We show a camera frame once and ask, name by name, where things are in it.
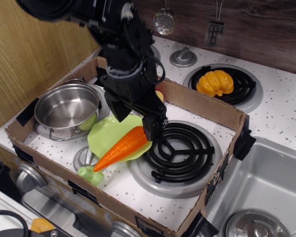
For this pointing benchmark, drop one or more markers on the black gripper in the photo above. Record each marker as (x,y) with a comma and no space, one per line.
(135,90)

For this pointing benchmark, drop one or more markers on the orange toy carrot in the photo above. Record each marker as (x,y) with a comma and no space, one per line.
(127,145)

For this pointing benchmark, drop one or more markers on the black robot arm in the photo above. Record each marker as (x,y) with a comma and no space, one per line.
(114,24)

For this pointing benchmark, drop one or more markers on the light green plastic plate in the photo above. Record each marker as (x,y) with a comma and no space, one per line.
(109,131)

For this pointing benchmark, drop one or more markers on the red halved toy fruit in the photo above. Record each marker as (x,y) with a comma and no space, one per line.
(160,95)

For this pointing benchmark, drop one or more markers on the front right black burner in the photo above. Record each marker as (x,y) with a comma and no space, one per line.
(179,163)

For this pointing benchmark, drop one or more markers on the stainless steel pot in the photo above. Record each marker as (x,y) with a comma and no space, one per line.
(68,111)

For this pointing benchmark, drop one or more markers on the small green toy piece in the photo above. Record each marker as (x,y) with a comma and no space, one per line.
(87,173)

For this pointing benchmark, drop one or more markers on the silver stove top knob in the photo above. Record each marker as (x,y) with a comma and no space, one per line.
(183,58)

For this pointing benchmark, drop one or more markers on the yellow toy pumpkin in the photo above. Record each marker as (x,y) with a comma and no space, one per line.
(215,83)

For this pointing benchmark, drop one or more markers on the brown cardboard fence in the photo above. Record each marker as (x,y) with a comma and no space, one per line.
(119,194)

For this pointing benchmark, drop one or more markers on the hanging slotted metal spoon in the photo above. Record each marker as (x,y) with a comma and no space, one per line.
(164,20)

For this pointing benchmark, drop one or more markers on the silver front right knob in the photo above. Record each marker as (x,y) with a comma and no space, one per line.
(120,229)

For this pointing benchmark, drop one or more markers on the hanging metal spatula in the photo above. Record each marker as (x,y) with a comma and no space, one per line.
(214,32)

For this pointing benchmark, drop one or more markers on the back right black burner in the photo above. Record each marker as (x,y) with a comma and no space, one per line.
(247,94)

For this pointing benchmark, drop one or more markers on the silver front left knob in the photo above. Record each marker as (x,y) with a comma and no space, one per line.
(29,179)

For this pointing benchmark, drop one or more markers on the orange object bottom left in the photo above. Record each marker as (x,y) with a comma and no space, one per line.
(40,225)

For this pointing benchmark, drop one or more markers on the grey toy sink basin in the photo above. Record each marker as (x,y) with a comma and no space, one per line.
(264,180)

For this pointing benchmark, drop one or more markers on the silver sink drain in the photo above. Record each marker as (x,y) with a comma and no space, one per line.
(250,222)

